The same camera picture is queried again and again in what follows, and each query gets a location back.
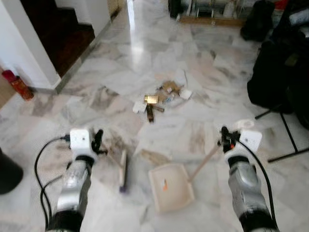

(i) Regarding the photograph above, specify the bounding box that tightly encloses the cream hand broom wooden handle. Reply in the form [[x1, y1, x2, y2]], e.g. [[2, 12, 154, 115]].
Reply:
[[102, 145, 129, 194]]

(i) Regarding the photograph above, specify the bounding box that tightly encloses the dark brown long box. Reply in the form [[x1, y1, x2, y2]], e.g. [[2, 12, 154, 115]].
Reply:
[[146, 103, 155, 123]]

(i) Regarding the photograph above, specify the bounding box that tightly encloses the cream dustpan wooden handle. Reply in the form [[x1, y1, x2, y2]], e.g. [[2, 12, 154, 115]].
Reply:
[[148, 119, 255, 214]]

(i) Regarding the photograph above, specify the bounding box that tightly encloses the small white box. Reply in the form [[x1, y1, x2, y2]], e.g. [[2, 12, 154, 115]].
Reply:
[[133, 100, 148, 114]]

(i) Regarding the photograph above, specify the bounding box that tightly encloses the black tripod stand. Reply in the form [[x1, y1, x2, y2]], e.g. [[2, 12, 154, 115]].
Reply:
[[254, 108, 309, 163]]

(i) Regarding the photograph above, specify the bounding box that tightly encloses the white paper card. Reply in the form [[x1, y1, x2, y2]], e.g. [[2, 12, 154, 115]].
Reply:
[[179, 88, 193, 101]]

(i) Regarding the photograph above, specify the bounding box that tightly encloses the shiny gold box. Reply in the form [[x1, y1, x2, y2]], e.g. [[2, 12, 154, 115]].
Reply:
[[143, 95, 159, 105]]

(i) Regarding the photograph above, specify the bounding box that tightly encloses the clear plastic wrapper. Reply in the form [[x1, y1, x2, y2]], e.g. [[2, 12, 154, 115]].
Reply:
[[161, 91, 177, 103]]

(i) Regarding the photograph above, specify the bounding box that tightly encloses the brown cardboard with white label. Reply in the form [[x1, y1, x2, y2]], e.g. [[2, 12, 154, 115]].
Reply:
[[161, 81, 182, 95]]

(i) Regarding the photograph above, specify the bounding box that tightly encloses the large black bag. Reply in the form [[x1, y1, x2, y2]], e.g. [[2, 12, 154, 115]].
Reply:
[[247, 23, 309, 115]]

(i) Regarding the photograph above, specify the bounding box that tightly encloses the black waste bin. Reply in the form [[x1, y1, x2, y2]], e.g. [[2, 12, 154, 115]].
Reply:
[[0, 147, 24, 195]]

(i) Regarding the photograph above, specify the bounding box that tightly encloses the red spray can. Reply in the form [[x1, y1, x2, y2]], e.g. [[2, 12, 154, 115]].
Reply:
[[2, 70, 35, 101]]

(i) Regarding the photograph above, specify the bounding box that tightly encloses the dark wooden staircase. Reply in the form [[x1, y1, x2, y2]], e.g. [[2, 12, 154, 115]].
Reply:
[[21, 0, 96, 78]]

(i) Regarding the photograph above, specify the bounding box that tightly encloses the wooden pallet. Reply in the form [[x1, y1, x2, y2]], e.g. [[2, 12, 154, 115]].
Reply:
[[179, 16, 245, 27]]

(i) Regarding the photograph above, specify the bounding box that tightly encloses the black backpack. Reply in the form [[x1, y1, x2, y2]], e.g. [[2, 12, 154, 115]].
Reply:
[[239, 0, 276, 42]]

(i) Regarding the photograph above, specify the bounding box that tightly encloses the white machine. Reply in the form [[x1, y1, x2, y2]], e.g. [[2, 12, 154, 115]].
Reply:
[[183, 0, 252, 20]]

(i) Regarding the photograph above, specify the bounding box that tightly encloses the light wood panel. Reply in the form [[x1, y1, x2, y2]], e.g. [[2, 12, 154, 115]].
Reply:
[[108, 0, 126, 18]]

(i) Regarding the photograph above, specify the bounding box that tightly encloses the tall black case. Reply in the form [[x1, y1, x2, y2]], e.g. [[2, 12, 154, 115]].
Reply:
[[168, 0, 183, 19]]

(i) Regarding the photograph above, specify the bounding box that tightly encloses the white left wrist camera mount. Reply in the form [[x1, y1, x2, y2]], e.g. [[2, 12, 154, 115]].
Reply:
[[70, 128, 94, 158]]

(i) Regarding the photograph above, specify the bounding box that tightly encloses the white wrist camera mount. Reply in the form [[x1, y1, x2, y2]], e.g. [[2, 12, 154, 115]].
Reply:
[[70, 128, 94, 158], [239, 129, 263, 155]]

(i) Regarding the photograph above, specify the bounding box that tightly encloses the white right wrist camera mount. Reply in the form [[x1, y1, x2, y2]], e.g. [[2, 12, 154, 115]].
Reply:
[[239, 129, 263, 155]]

